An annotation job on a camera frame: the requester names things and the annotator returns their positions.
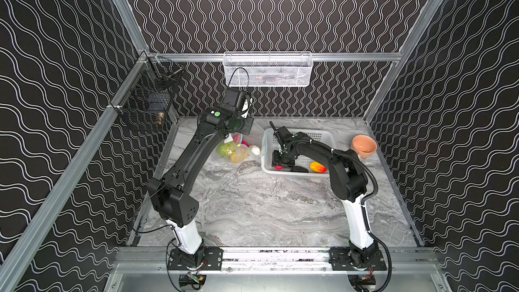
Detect white plastic perforated basket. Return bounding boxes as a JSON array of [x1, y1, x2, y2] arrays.
[[260, 127, 341, 178]]

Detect clear zip top bag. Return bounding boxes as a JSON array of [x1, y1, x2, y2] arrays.
[[214, 122, 267, 164]]

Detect green cabbage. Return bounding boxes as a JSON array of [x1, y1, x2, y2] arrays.
[[217, 142, 236, 158]]

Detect yellow potato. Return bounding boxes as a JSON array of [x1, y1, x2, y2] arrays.
[[230, 146, 249, 164]]

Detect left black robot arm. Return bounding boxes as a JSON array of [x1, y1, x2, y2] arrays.
[[147, 88, 254, 270]]

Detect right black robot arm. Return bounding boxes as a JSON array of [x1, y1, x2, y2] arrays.
[[270, 123, 387, 269]]

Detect orange yellow mango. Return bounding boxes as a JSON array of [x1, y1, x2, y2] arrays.
[[310, 162, 328, 174]]

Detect brass fitting in basket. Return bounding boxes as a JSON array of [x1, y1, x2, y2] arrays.
[[155, 112, 165, 128]]

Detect orange ceramic cup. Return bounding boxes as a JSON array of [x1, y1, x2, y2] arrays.
[[351, 135, 378, 159]]

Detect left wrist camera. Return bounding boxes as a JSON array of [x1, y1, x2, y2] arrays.
[[240, 97, 252, 118]]

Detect white wire wall basket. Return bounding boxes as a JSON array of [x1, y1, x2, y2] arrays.
[[222, 51, 314, 87]]

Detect black wire wall basket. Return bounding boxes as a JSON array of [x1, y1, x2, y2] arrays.
[[116, 58, 185, 132]]

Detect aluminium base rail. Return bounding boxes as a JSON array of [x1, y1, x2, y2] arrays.
[[112, 247, 439, 275]]

